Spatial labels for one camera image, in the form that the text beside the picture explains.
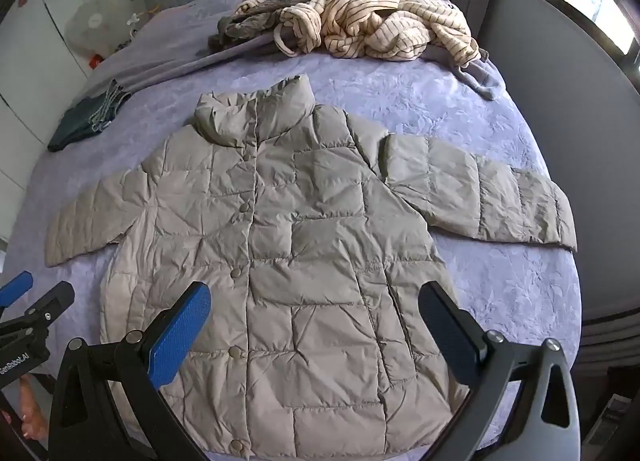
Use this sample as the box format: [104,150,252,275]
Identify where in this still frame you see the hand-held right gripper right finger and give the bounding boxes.
[417,281,581,461]

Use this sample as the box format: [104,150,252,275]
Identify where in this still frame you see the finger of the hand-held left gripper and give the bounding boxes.
[0,271,34,312]
[0,281,76,348]

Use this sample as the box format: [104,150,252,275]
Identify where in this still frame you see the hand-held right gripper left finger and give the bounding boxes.
[47,282,213,461]

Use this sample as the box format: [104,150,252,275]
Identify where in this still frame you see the beige puffer jacket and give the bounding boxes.
[44,74,578,461]

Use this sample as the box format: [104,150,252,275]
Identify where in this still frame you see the person's left hand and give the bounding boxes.
[0,375,50,442]

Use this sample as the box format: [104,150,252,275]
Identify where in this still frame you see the dark teal folded jeans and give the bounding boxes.
[47,80,134,152]

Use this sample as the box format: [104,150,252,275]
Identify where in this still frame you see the white wardrobe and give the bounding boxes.
[0,0,97,242]

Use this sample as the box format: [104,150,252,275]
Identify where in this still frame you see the lavender textured fleece blanket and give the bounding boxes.
[0,48,583,461]

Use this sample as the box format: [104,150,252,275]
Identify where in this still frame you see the grey lavender garment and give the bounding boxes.
[430,41,502,101]

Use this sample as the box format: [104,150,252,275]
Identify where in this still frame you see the white electric fan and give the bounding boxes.
[64,0,124,60]

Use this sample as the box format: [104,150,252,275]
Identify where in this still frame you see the brown fuzzy garment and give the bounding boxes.
[207,0,417,56]

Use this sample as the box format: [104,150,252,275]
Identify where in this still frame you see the cream striped garment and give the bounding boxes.
[276,0,482,67]

